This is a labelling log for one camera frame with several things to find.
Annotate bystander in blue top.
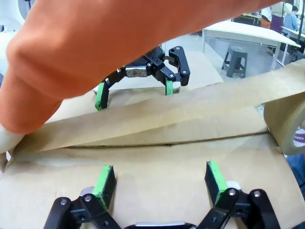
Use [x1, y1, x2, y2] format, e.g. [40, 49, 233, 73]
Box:
[283, 5, 300, 32]

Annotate long white work table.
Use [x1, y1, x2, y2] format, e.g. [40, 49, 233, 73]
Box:
[202, 21, 302, 70]

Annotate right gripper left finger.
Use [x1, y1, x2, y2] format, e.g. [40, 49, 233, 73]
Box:
[43, 165, 125, 229]

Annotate person's left hand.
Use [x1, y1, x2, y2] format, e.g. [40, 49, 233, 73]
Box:
[0, 125, 25, 154]

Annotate grey plastic stool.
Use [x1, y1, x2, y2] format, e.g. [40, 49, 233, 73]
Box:
[221, 45, 249, 79]

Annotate bystander in white and orange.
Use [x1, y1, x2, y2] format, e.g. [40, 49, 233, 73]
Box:
[260, 6, 273, 29]

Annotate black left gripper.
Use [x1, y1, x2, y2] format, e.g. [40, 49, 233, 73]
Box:
[94, 45, 192, 112]

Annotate person's left forearm orange sleeve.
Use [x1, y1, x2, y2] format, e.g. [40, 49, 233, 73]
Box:
[0, 0, 285, 135]

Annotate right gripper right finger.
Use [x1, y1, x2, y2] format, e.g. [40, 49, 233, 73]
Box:
[197, 160, 282, 229]

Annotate brown cardboard shipping box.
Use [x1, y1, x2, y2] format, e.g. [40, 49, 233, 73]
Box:
[0, 83, 301, 229]

